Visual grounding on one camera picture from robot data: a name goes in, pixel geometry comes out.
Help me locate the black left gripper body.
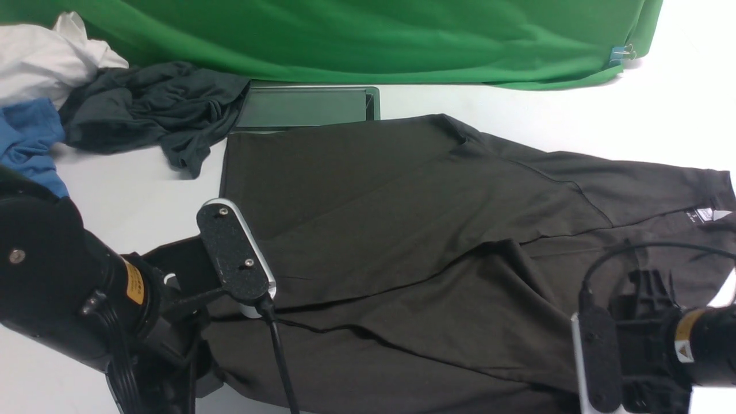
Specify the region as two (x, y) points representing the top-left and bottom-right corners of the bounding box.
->
(107, 236), (224, 413)

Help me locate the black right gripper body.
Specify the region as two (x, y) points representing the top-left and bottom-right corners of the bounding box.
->
(609, 270), (692, 413)

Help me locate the dark gray long-sleeve shirt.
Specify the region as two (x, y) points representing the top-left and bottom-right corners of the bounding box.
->
(221, 114), (734, 413)

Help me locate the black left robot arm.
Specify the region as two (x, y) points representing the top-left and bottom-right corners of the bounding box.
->
(1, 167), (224, 413)

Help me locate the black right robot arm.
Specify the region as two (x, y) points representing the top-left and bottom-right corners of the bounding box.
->
(609, 270), (735, 413)

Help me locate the dark teal crumpled shirt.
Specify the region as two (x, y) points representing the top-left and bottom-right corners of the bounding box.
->
(59, 62), (251, 179)

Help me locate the blue crumpled shirt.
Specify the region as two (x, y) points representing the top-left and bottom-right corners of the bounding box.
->
(1, 98), (68, 198)

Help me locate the white crumpled shirt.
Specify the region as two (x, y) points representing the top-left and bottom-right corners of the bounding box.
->
(1, 11), (129, 109)

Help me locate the blue binder clip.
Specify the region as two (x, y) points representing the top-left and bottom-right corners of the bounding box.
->
(609, 44), (637, 67)

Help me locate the green backdrop cloth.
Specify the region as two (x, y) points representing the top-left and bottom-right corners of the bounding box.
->
(2, 1), (663, 91)

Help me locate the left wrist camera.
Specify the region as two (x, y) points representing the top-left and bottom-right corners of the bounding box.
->
(195, 198), (278, 325)

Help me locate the right camera black cable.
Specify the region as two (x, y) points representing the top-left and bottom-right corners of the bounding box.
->
(578, 241), (736, 300)

